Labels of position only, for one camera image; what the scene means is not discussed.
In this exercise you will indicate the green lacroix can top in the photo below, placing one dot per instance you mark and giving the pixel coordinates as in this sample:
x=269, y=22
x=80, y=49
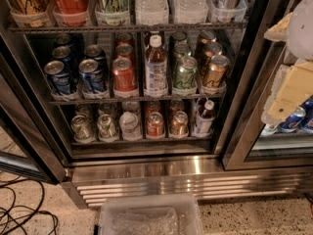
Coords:
x=112, y=12

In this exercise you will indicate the stainless steel fridge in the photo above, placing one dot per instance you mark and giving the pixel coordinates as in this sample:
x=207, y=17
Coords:
x=132, y=98

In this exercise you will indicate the clear plastic bin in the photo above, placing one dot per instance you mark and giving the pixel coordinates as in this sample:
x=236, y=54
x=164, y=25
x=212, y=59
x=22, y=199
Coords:
x=174, y=214

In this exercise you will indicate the blue pepsi can right fridge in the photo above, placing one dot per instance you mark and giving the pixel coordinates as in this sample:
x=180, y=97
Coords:
x=291, y=123

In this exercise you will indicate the green can bottom shelf left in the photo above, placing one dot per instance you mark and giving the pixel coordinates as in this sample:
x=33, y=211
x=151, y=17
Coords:
x=82, y=129

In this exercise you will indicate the green lacroix can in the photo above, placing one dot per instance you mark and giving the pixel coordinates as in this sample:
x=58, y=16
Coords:
x=184, y=77
x=112, y=12

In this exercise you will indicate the front blue pepsi can right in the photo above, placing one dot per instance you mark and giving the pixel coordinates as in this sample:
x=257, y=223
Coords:
x=92, y=76

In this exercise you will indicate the red coca cola can top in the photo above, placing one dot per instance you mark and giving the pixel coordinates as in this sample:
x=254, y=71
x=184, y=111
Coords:
x=72, y=11

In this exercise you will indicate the blue pepsi can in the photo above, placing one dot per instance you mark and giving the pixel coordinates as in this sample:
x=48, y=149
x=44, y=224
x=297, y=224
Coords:
x=60, y=78
x=92, y=76

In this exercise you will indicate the orange can bottom shelf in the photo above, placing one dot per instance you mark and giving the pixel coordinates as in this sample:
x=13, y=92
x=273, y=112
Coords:
x=179, y=122

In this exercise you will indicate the front blue pepsi can left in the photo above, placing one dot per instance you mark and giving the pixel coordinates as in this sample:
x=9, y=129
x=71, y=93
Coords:
x=60, y=78

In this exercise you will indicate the orange lacroix can top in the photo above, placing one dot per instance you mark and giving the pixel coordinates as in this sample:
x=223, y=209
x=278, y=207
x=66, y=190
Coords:
x=33, y=10

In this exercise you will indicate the open fridge door left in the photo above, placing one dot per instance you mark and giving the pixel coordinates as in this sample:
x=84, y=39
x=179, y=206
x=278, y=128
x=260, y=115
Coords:
x=38, y=160

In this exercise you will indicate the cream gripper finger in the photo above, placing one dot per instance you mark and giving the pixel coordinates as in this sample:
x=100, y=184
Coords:
x=291, y=86
x=278, y=32

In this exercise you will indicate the glass fridge door right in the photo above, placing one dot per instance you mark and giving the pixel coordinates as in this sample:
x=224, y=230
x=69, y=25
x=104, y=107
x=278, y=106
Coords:
x=261, y=80

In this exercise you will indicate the clear water bottle bottom shelf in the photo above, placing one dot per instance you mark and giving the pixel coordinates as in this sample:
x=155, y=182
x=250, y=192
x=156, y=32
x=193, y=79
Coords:
x=130, y=126

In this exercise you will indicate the front gold lacroix can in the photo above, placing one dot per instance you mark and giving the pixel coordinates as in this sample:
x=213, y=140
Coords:
x=215, y=72

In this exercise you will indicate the front green lacroix can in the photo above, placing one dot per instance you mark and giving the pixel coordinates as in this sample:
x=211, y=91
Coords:
x=184, y=77

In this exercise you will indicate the brown tea bottle middle shelf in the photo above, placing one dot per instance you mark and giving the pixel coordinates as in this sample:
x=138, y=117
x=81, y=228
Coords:
x=155, y=68

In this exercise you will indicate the front red soda can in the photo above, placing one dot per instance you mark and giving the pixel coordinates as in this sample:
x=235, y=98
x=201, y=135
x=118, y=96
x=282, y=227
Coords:
x=123, y=75

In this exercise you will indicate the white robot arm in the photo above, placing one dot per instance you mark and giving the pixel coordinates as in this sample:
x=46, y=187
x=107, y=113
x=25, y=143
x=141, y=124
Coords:
x=300, y=32

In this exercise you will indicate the green can shelf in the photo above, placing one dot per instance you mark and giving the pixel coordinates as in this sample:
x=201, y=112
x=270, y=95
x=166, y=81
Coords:
x=106, y=127
x=82, y=129

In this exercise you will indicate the red can bottom shelf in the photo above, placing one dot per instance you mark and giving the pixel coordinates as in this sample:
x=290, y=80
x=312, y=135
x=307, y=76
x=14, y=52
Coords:
x=155, y=124

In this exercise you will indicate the brown drink bottle white cap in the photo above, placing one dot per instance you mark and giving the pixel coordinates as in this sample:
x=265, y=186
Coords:
x=204, y=118

